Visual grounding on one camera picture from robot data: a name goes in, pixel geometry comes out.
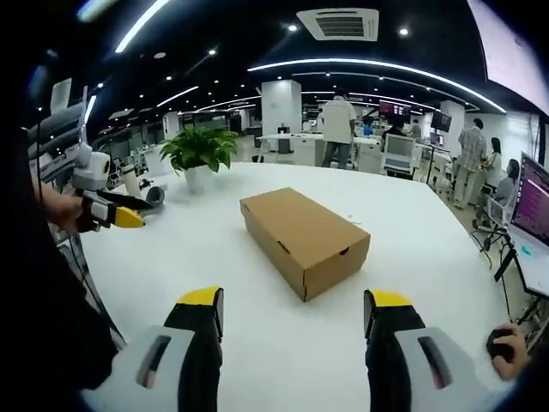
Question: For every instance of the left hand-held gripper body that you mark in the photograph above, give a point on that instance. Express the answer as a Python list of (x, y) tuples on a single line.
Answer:
[(92, 169)]

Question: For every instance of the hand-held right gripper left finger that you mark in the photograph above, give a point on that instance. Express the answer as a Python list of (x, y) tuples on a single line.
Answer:
[(194, 343)]

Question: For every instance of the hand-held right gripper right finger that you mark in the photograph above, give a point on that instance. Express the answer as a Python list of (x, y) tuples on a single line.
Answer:
[(392, 343)]

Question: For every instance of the brown cardboard shoe box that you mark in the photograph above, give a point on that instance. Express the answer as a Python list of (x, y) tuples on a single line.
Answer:
[(300, 234)]

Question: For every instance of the person's left hand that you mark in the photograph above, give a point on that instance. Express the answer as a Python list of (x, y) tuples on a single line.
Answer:
[(64, 210)]

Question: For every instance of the white cylinder bottle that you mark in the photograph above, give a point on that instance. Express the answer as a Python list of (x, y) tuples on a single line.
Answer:
[(132, 183)]

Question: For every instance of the grey stacked equipment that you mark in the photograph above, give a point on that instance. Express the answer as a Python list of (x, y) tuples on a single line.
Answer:
[(60, 124)]

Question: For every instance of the green potted plant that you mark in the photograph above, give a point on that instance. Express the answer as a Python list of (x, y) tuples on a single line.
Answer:
[(199, 150)]

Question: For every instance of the black computer mouse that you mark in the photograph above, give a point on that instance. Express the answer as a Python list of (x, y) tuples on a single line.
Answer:
[(498, 343)]

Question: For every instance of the person's dark clothing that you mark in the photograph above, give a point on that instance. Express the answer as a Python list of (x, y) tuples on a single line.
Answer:
[(38, 300)]

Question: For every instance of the black stand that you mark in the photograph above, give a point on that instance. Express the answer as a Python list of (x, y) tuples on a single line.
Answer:
[(497, 244)]

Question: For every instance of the white square pillar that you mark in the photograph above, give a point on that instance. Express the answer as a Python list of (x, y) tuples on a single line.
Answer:
[(281, 107)]

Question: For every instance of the open laptop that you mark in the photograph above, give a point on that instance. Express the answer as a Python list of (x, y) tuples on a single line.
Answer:
[(532, 223)]

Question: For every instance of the ceiling air conditioner vent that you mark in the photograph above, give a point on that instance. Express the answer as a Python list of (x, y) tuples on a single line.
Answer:
[(339, 23)]

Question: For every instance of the large projection screen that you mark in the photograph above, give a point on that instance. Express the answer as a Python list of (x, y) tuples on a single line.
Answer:
[(514, 47)]

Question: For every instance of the wall monitor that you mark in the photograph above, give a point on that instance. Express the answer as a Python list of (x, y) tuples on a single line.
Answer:
[(394, 107), (441, 121)]

